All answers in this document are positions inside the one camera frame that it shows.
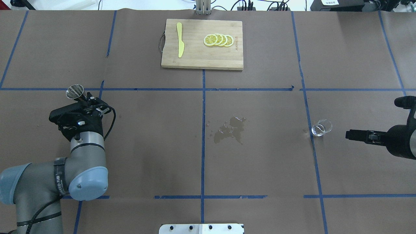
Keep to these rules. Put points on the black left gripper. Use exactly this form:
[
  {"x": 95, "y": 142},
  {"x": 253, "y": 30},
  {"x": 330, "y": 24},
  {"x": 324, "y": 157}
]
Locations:
[{"x": 95, "y": 124}]

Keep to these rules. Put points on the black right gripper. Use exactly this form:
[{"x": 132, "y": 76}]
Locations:
[{"x": 399, "y": 138}]

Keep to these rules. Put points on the steel jigger measuring cup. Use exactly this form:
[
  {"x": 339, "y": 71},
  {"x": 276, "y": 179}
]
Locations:
[{"x": 76, "y": 92}]

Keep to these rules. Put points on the clear glass shaker cup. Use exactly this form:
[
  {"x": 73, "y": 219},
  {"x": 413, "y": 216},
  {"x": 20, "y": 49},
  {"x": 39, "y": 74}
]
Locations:
[{"x": 321, "y": 127}]

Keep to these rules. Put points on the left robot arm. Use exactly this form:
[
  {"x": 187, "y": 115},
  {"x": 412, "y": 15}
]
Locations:
[{"x": 37, "y": 188}]

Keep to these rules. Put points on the yellow plastic knife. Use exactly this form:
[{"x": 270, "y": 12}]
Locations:
[{"x": 181, "y": 44}]

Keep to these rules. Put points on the bamboo cutting board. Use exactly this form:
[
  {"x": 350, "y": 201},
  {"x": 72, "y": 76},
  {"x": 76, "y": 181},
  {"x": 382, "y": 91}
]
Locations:
[{"x": 197, "y": 55}]

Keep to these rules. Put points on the liquid spill puddle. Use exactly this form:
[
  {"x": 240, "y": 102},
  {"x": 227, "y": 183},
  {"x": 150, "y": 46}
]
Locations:
[{"x": 232, "y": 129}]

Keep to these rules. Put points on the lemon slice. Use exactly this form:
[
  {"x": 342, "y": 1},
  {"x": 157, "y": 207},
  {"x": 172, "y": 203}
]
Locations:
[
  {"x": 224, "y": 41},
  {"x": 229, "y": 41},
  {"x": 210, "y": 40},
  {"x": 219, "y": 40}
]

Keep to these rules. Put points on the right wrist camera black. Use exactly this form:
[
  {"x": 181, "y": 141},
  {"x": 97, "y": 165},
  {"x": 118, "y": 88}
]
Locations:
[{"x": 408, "y": 103}]

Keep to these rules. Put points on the aluminium camera frame post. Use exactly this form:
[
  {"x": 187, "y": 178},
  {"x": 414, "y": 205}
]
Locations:
[{"x": 203, "y": 7}]

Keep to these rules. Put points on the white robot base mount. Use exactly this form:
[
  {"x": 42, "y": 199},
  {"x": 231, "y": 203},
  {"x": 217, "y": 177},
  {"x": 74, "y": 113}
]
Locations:
[{"x": 213, "y": 228}]

